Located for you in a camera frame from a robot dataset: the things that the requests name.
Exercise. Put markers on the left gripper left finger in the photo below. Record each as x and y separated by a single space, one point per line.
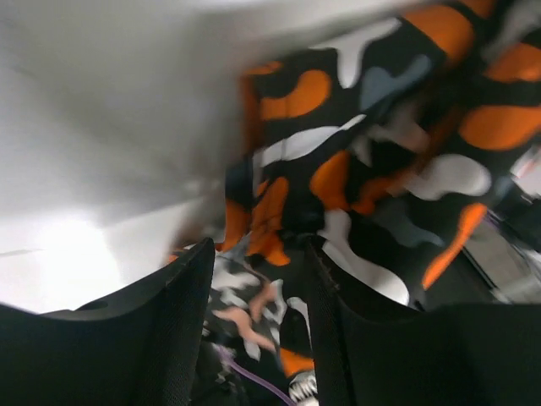
137 346

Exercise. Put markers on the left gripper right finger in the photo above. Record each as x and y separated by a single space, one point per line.
370 350

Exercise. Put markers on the orange camouflage shorts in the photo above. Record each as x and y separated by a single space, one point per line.
385 147

